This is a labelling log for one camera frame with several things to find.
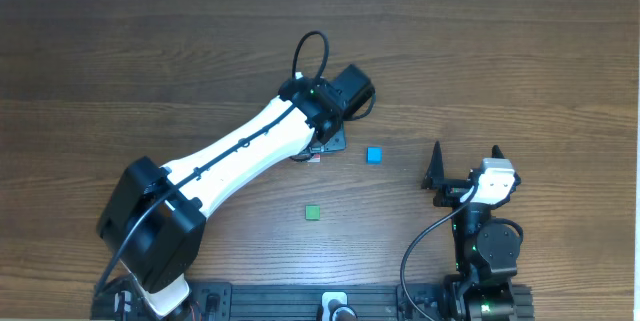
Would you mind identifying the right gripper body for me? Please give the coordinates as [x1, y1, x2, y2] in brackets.
[432, 179, 474, 208]

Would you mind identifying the mounting rail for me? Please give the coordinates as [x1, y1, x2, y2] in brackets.
[92, 281, 535, 321]

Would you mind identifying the black cable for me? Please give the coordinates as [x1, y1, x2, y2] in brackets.
[399, 185, 476, 321]
[94, 29, 331, 297]

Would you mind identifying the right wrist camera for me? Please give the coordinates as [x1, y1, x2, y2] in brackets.
[468, 157, 516, 206]

